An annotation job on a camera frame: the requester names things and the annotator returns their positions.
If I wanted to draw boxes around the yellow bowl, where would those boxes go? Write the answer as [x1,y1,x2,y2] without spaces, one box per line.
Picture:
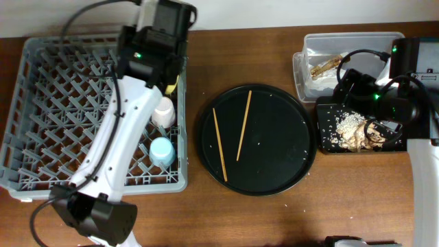
[165,75,180,95]

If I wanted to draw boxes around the pink cup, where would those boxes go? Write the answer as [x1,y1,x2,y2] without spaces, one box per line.
[152,97,176,128]

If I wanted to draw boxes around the wooden chopstick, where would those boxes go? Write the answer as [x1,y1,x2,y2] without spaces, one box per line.
[212,108,228,183]
[236,91,252,161]

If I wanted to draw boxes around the blue cup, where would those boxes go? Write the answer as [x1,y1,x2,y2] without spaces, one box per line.
[149,137,176,168]

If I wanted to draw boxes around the snack wrapper waste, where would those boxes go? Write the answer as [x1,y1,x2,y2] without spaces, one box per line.
[310,54,343,80]

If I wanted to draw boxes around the food scraps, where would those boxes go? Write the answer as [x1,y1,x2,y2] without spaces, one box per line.
[330,113,387,152]

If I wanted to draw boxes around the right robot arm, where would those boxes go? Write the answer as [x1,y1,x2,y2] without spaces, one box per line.
[316,38,438,246]

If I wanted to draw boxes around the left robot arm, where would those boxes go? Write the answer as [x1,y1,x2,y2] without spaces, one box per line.
[45,1,198,246]

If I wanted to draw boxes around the grey plastic dishwasher rack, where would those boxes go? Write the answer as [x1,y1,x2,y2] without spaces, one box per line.
[1,34,188,202]

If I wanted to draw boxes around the black rectangular waste tray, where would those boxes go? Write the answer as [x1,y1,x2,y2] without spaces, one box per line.
[316,96,407,154]

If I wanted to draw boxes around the round black tray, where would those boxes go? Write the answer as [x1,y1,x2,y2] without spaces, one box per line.
[196,84,317,196]

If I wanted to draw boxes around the clear plastic bin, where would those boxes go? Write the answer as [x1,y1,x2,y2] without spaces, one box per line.
[292,32,404,103]

